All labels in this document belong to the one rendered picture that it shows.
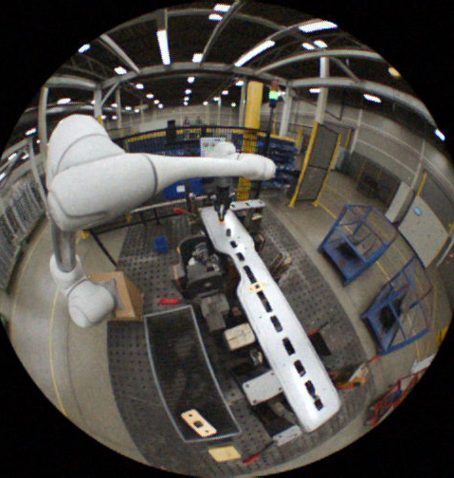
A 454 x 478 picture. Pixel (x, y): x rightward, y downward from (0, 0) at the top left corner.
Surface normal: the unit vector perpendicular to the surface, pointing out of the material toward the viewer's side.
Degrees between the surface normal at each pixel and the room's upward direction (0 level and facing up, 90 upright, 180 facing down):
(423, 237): 90
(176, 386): 0
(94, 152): 46
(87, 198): 86
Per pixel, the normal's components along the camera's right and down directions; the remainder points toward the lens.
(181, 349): 0.05, -0.71
